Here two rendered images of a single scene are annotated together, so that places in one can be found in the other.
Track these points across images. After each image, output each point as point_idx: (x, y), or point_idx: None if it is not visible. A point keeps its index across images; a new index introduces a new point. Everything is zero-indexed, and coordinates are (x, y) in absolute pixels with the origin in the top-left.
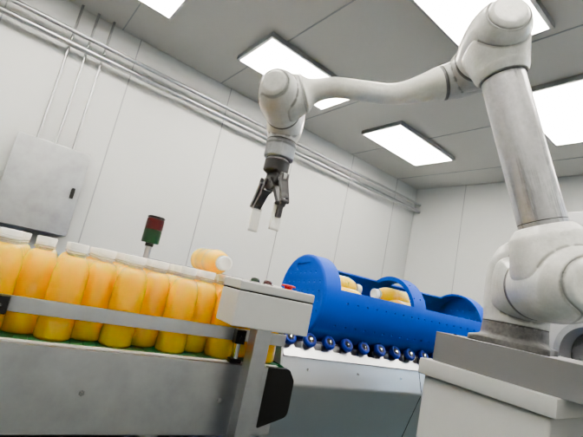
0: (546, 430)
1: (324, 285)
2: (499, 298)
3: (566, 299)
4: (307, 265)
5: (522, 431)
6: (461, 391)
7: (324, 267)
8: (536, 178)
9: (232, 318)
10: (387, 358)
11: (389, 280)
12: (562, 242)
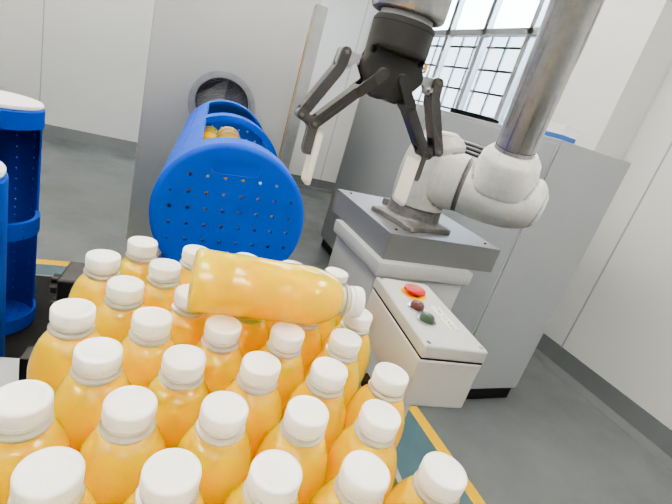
0: (458, 291)
1: (302, 211)
2: (441, 197)
3: (529, 224)
4: (245, 168)
5: (444, 296)
6: (408, 281)
7: (293, 179)
8: (551, 117)
9: (464, 400)
10: None
11: (233, 122)
12: (538, 178)
